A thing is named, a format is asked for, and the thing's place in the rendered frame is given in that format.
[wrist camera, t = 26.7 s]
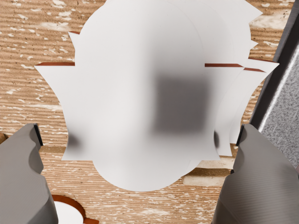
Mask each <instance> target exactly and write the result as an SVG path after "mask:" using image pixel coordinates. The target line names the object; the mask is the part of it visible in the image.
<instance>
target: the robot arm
mask: <svg viewBox="0 0 299 224"><path fill-rule="evenodd" d="M41 146H43V142H42V138H41V135H40V130H39V127H38V124H37V123H29V124H26V125H24V126H23V127H22V128H20V129H19V130H18V131H17V132H15V133H14V134H13V135H11V136H10V137H9V138H8V139H7V140H5V141H4V142H3V143H1V144H0V224H59V219H58V215H57V210H56V206H55V203H54V200H53V197H52V194H51V192H50V189H49V187H48V184H47V181H46V178H45V177H44V176H43V175H41V172H42V171H43V169H44V166H43V163H42V160H41V157H40V154H39V150H40V148H41ZM236 146H238V152H237V155H236V158H235V161H234V165H233V170H234V173H233V174H230V175H228V176H227V177H226V178H225V180H224V183H223V186H222V189H221V191H220V194H219V198H218V202H217V205H216V209H215V212H214V216H213V219H212V224H299V173H298V172H297V171H296V169H295V167H294V166H293V165H292V163H291V162H290V161H289V160H288V159H287V158H286V157H285V156H284V155H283V154H282V153H281V151H280V150H279V149H278V148H277V147H275V146H274V145H273V144H272V143H271V142H270V141H269V140H268V139H267V138H266V137H265V136H264V135H263V134H262V133H260V132H259V131H258V130H257V129H256V128H255V127H254V126H253V125H251V124H242V126H241V129H240V132H239V135H238V139H237V142H236Z"/></svg>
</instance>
